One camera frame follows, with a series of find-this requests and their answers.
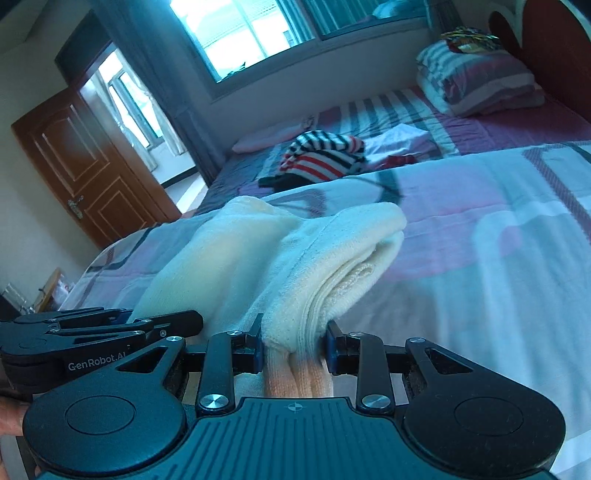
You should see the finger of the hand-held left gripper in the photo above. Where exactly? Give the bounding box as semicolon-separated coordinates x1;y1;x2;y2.
46;310;205;347
0;307;136;334

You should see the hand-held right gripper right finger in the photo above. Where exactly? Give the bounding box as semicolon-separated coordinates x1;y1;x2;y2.
324;320;478;414

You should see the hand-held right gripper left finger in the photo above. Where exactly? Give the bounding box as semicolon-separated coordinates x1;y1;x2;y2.
113;313;266;416

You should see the cream knit sweater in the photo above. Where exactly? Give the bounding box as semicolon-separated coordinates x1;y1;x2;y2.
131;196;408;400

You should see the person's left hand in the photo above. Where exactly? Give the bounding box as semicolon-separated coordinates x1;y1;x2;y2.
0;391;29;437

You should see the wooden stand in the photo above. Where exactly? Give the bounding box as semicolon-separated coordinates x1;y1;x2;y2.
37;268;75;312

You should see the brown wooden door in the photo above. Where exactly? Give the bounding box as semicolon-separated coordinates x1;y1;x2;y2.
11;88;182;250

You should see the black cloth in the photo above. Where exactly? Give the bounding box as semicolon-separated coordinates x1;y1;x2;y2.
257;173;301;190

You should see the black white red striped garment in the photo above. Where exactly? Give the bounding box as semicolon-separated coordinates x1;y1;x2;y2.
277;130;366;178

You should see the pink pillow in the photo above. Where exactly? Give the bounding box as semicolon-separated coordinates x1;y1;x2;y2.
231;117;319;154

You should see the long grey curtain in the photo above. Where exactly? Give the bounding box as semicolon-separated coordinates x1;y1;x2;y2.
88;0;227;185

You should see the white sheer curtain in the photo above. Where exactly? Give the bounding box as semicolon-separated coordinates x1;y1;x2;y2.
81;55;185;158

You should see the white folded garment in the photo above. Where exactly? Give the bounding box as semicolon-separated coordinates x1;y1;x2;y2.
365;124;430;160

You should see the striped purple bed sheet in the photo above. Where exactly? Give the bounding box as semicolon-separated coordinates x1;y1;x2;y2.
194;85;591;217

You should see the large window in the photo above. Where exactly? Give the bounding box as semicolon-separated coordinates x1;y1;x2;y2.
168;0;439;100

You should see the folded striped quilt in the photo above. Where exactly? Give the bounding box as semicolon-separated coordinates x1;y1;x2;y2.
416;39;546;117

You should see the colourful patterned cloth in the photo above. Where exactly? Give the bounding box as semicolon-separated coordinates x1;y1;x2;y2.
438;27;502;54

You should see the short grey curtain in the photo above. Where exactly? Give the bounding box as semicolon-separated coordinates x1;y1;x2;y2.
434;0;458;33

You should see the red wooden headboard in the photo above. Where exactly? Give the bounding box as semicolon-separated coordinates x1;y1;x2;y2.
487;0;591;112

